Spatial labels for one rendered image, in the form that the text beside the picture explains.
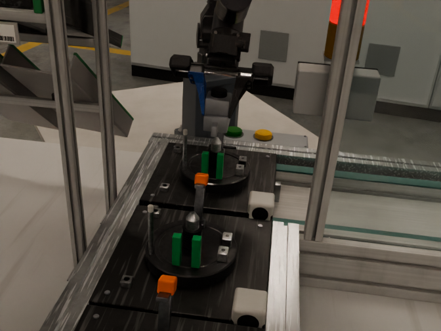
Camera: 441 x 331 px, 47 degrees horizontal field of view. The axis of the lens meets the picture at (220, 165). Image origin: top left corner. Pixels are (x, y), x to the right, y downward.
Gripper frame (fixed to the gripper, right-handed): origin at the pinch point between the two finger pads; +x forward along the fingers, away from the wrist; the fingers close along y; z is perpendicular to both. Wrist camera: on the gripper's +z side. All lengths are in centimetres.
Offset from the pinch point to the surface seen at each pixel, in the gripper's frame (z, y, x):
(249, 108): -67, 3, -17
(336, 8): 22.2, 16.8, -8.1
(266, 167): -14.6, 10.2, 9.4
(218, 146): -5.7, 0.5, 7.7
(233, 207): -1.9, 5.0, 19.1
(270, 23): -271, 4, -137
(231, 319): 19.4, 7.5, 35.2
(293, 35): -273, 22, -130
